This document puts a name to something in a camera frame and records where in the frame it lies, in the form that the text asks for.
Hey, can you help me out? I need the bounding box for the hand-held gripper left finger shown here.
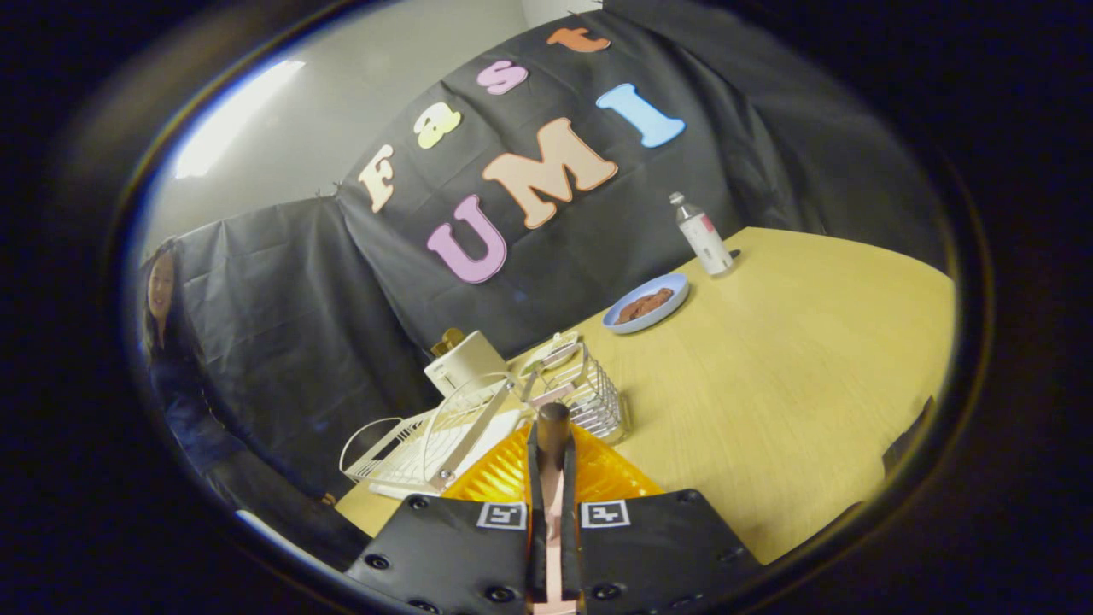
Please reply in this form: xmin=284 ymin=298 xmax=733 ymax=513
xmin=346 ymin=421 xmax=547 ymax=615

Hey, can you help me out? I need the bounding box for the black backdrop cloth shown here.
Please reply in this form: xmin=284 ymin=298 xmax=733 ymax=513
xmin=171 ymin=0 xmax=949 ymax=513

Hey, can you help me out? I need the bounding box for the white wire dish rack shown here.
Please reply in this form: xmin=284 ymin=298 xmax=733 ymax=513
xmin=339 ymin=373 xmax=535 ymax=501

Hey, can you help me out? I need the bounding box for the cream toaster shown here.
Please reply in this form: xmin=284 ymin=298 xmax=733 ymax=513
xmin=424 ymin=331 xmax=509 ymax=398

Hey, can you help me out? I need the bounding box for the clear plastic bottle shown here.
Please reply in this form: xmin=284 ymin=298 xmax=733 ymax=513
xmin=669 ymin=191 xmax=735 ymax=277

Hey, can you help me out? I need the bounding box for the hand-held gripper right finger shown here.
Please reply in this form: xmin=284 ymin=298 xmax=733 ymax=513
xmin=559 ymin=425 xmax=761 ymax=615

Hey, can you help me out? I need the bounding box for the metal wire basket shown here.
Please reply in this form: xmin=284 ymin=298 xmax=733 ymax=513
xmin=523 ymin=337 xmax=631 ymax=446

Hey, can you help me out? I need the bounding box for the blue plate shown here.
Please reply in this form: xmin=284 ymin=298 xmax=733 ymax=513
xmin=602 ymin=272 xmax=690 ymax=335

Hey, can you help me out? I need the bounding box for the white divided snack dish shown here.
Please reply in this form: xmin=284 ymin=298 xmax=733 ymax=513
xmin=523 ymin=333 xmax=583 ymax=373

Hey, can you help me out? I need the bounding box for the pink plate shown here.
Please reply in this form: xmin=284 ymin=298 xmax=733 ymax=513
xmin=543 ymin=468 xmax=566 ymax=615

